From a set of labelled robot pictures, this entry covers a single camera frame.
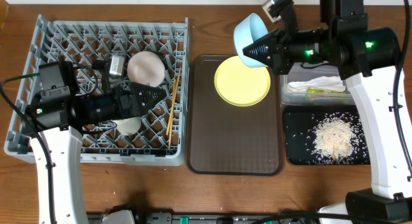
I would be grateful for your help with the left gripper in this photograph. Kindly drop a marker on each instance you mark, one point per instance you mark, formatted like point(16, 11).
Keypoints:
point(129, 103)

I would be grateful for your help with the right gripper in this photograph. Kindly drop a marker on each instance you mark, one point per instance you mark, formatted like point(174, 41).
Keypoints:
point(277, 45)

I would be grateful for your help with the light blue bowl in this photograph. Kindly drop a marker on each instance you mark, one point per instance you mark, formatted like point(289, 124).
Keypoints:
point(245, 33)

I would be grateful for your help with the white bowl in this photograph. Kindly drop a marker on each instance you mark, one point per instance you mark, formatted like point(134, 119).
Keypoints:
point(146, 68)

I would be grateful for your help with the white cup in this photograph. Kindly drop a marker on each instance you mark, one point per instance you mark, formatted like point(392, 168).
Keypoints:
point(128, 126)

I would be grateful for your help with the yellow plate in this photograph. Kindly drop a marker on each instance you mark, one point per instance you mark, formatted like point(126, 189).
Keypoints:
point(239, 85)

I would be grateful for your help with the wooden chopstick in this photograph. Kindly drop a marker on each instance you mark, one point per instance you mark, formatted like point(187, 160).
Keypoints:
point(170, 137)
point(175, 89)

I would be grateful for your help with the white napkin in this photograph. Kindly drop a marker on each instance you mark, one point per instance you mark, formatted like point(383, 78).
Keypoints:
point(333, 83)

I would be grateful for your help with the rice food waste pile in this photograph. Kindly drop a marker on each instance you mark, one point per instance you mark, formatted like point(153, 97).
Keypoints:
point(334, 138)

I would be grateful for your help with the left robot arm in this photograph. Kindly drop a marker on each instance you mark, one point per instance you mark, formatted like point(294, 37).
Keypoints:
point(57, 115)

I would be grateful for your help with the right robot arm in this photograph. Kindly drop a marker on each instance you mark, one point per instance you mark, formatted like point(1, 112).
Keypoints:
point(370, 62)

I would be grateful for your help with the grey dish rack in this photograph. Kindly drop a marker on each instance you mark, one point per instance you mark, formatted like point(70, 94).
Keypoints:
point(88, 41)

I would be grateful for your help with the clear plastic bin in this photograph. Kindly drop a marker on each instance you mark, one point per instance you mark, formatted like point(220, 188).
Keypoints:
point(297, 73)

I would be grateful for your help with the dark brown serving tray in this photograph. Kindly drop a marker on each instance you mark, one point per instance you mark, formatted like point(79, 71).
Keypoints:
point(227, 139)

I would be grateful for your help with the black tray bin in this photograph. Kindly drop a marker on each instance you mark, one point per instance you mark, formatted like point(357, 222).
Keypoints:
point(296, 143)

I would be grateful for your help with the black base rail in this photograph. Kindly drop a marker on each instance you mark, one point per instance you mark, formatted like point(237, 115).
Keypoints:
point(168, 218)

